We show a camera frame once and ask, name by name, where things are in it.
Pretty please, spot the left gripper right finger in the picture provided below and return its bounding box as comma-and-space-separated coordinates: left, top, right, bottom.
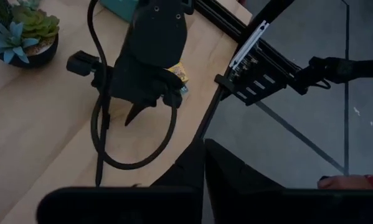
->
204, 139, 373, 224

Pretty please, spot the person's hand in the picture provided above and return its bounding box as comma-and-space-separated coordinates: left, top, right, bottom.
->
316, 174, 368, 190

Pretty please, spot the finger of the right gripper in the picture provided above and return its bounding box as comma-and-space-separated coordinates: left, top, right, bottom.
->
125, 102, 147, 127

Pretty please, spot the yellow green crayon box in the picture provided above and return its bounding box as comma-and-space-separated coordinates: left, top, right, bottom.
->
166, 60, 191, 96

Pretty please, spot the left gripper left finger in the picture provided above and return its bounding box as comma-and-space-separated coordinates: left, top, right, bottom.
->
36, 138, 205, 224

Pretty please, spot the black table frame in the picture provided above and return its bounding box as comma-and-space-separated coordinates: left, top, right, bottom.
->
192, 0, 302, 141

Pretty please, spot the potted succulent plant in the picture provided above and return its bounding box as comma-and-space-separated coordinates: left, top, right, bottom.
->
0, 0, 60, 70

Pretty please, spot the teal plastic bin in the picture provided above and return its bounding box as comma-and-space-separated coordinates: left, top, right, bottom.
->
99, 0, 141, 23

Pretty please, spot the black right camera cable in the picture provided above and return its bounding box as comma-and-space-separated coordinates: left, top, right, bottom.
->
87, 0, 178, 171

